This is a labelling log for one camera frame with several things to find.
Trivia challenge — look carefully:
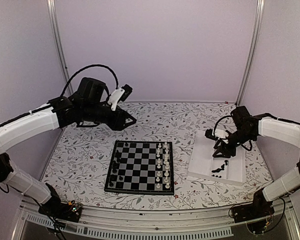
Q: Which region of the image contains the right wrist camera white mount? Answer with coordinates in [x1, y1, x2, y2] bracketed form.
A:
[204, 128, 229, 141]

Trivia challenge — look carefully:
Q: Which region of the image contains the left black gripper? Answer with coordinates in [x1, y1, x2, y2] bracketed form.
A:
[82, 102, 138, 132]

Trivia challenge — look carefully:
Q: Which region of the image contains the white plastic divided tray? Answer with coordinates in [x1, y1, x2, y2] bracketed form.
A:
[187, 130, 246, 187]

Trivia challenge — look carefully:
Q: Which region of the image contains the black and grey chessboard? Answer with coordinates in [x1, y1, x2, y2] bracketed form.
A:
[104, 140, 175, 196]

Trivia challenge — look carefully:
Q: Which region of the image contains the aluminium frame post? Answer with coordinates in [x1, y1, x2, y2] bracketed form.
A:
[46, 0, 70, 83]
[235, 0, 265, 106]

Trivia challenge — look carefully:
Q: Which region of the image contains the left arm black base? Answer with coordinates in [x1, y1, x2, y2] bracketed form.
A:
[38, 198, 83, 223]

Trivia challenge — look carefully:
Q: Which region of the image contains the left aluminium frame post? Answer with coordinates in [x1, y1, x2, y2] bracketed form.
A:
[46, 0, 70, 83]

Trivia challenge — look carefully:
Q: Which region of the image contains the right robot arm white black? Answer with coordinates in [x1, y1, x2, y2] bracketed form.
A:
[205, 106, 300, 218]

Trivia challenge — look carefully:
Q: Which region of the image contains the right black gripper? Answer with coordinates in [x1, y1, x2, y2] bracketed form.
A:
[213, 128, 255, 159]

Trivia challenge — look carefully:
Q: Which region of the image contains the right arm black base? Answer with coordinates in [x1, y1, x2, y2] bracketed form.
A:
[228, 202, 275, 235]

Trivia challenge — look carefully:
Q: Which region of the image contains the floral patterned table mat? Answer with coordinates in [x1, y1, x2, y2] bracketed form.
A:
[42, 102, 272, 211]

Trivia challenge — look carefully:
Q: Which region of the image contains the right aluminium frame post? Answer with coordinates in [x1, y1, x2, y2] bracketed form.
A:
[235, 0, 265, 106]

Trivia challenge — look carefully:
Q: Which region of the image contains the front aluminium rail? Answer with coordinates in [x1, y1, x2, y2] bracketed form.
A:
[12, 198, 300, 240]

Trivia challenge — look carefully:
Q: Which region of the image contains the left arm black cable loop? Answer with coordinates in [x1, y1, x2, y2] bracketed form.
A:
[60, 64, 120, 97]

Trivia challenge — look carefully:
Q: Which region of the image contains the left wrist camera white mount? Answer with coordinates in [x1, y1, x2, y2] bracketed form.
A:
[107, 84, 133, 111]

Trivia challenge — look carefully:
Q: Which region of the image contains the white chess pieces row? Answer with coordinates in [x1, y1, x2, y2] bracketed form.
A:
[155, 142, 173, 192]

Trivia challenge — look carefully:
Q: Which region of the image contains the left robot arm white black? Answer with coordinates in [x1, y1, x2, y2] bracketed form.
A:
[0, 77, 136, 217]

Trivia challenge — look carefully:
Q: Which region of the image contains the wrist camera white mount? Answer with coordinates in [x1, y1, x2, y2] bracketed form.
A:
[204, 128, 229, 141]
[107, 84, 133, 111]

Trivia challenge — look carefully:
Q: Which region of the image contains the black chess pieces pile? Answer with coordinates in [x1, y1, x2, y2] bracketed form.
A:
[211, 159, 229, 179]

